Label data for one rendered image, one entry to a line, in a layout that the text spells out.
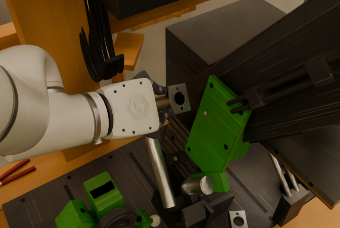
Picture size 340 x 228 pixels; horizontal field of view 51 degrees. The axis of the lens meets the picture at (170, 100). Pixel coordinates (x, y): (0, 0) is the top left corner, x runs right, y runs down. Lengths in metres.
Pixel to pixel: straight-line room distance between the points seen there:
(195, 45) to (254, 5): 0.25
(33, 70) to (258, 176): 0.72
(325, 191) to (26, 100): 0.58
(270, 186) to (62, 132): 0.62
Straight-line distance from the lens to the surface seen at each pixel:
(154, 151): 0.80
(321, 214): 1.01
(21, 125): 0.35
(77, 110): 0.57
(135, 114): 0.63
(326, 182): 0.77
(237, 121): 0.67
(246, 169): 1.03
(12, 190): 1.08
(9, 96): 0.32
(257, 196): 0.99
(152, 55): 2.84
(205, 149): 0.77
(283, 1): 3.69
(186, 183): 0.80
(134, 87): 0.63
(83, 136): 0.58
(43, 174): 1.08
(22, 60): 0.48
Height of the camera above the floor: 1.73
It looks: 45 degrees down
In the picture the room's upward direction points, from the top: straight up
